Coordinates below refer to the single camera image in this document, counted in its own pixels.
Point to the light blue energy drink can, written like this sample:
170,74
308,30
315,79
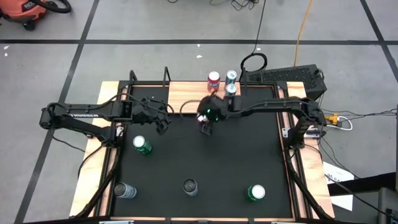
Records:
231,75

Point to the silver can with black top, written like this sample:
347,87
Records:
124,190
190,186

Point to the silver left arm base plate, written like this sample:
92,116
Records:
119,130

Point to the green Sprite soda can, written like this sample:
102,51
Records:
141,143
256,192

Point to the silver metal bracket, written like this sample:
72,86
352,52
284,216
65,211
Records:
116,222

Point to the black flat bar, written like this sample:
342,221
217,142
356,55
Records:
367,183

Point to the plywood table base board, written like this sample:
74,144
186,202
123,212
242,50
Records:
90,174

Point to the white paper sheet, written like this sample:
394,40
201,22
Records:
334,171

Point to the grey equipment case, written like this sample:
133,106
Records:
388,205

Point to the black aluminium table frame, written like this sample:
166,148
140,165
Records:
261,84

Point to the orange shop vacuum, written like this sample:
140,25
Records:
18,11

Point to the wooden shelf with black frame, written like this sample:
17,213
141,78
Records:
186,93

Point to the blue silver energy drink can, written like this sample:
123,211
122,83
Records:
230,89

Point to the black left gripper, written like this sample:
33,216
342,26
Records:
147,112

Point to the yellow plug adapter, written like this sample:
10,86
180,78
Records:
332,119

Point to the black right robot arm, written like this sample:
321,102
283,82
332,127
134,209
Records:
280,104

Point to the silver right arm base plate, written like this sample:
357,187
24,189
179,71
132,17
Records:
286,132

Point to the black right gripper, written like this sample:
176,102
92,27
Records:
217,109

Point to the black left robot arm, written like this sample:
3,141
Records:
87,115

